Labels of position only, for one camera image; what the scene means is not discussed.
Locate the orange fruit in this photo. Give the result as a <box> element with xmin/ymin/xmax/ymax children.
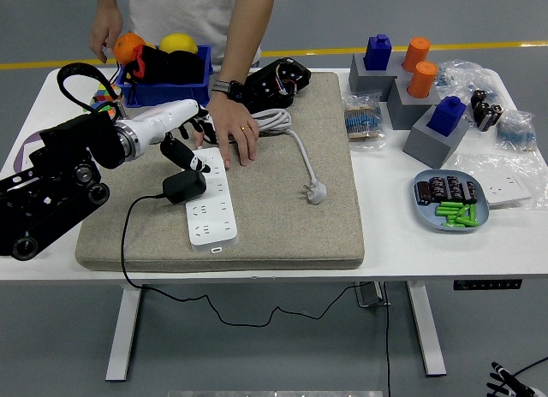
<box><xmin>113</xmin><ymin>32</ymin><xmax>147</xmax><ymax>65</ymax></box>

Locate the grey block holder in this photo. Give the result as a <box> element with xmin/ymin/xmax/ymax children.
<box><xmin>386</xmin><ymin>77</ymin><xmax>442</xmax><ymax>131</ymax></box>
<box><xmin>348</xmin><ymin>53</ymin><xmax>402</xmax><ymax>102</ymax></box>
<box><xmin>391</xmin><ymin>51</ymin><xmax>433</xmax><ymax>84</ymax></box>
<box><xmin>402</xmin><ymin>110</ymin><xmax>471</xmax><ymax>169</ymax></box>

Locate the orange cylinder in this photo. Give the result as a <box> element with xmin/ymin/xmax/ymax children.
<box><xmin>406</xmin><ymin>61</ymin><xmax>438</xmax><ymax>99</ymax></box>
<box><xmin>402</xmin><ymin>37</ymin><xmax>432</xmax><ymax>73</ymax></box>

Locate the blue plastic bin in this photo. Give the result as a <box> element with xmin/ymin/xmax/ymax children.
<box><xmin>115</xmin><ymin>44</ymin><xmax>214</xmax><ymax>109</ymax></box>

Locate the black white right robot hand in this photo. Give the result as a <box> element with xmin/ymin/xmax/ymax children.
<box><xmin>486</xmin><ymin>361</ymin><xmax>547</xmax><ymax>397</ymax></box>

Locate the black pouch with red trim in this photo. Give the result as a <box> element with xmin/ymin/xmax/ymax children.
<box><xmin>128</xmin><ymin>44</ymin><xmax>206</xmax><ymax>86</ymax></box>

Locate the blue square peg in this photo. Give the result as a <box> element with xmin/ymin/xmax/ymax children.
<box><xmin>362</xmin><ymin>33</ymin><xmax>393</xmax><ymax>72</ymax></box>
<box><xmin>426</xmin><ymin>95</ymin><xmax>468</xmax><ymax>137</ymax></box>

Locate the grey-brown fabric mat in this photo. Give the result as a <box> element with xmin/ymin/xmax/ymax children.
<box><xmin>74</xmin><ymin>71</ymin><xmax>366</xmax><ymax>273</ymax></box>

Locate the black hanging cable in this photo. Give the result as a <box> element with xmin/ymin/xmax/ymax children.
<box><xmin>382</xmin><ymin>281</ymin><xmax>393</xmax><ymax>397</ymax></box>

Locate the white table leg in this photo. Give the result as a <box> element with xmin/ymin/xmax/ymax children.
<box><xmin>406</xmin><ymin>281</ymin><xmax>448</xmax><ymax>376</ymax></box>
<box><xmin>105</xmin><ymin>284</ymin><xmax>143</xmax><ymax>382</ymax></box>

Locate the person's right hand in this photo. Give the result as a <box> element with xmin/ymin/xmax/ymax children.
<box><xmin>88</xmin><ymin>5</ymin><xmax>124</xmax><ymax>64</ymax></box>

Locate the blue-grey plate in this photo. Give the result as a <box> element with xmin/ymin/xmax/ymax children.
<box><xmin>412</xmin><ymin>169</ymin><xmax>491</xmax><ymax>234</ymax></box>

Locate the white power strip with cord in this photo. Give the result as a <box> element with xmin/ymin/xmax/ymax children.
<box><xmin>184</xmin><ymin>109</ymin><xmax>329</xmax><ymax>254</ymax></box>

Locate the person's left hand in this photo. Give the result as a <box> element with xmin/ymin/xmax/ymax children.
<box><xmin>192</xmin><ymin>91</ymin><xmax>260</xmax><ymax>170</ymax></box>

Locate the white wall socket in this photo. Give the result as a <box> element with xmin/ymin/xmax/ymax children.
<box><xmin>482</xmin><ymin>174</ymin><xmax>533</xmax><ymax>209</ymax></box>

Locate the black table control panel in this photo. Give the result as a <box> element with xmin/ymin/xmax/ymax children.
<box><xmin>453</xmin><ymin>279</ymin><xmax>523</xmax><ymax>292</ymax></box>

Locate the person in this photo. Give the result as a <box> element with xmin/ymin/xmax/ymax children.
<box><xmin>127</xmin><ymin>0</ymin><xmax>263</xmax><ymax>68</ymax></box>

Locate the black device with coloured wires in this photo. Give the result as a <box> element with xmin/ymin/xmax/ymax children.
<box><xmin>241</xmin><ymin>56</ymin><xmax>313</xmax><ymax>115</ymax></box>

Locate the clear bag of resistors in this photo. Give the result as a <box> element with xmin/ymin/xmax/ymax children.
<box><xmin>435</xmin><ymin>60</ymin><xmax>502</xmax><ymax>105</ymax></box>
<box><xmin>343</xmin><ymin>92</ymin><xmax>389</xmax><ymax>152</ymax></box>
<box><xmin>495</xmin><ymin>109</ymin><xmax>539</xmax><ymax>153</ymax></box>

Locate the yellow lemon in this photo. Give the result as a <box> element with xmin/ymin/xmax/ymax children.
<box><xmin>158</xmin><ymin>32</ymin><xmax>200</xmax><ymax>56</ymax></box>

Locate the clear plastic bag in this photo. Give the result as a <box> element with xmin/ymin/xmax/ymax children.
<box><xmin>453</xmin><ymin>151</ymin><xmax>548</xmax><ymax>210</ymax></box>

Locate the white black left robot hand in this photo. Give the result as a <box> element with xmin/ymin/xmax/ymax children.
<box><xmin>135</xmin><ymin>98</ymin><xmax>216</xmax><ymax>175</ymax></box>

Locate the metal bracket under table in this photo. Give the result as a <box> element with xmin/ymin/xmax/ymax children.
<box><xmin>354</xmin><ymin>281</ymin><xmax>391</xmax><ymax>308</ymax></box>

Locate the black plug adapter with cord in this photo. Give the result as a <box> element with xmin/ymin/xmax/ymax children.
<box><xmin>120</xmin><ymin>169</ymin><xmax>374</xmax><ymax>329</ymax></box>

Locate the purple plate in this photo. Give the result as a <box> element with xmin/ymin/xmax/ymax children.
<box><xmin>12</xmin><ymin>131</ymin><xmax>44</xmax><ymax>174</ymax></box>

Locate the black wristwatch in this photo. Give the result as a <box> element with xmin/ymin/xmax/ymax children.
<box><xmin>211</xmin><ymin>79</ymin><xmax>246</xmax><ymax>101</ymax></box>

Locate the thin black cable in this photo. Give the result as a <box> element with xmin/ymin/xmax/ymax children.
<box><xmin>513</xmin><ymin>356</ymin><xmax>548</xmax><ymax>376</ymax></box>

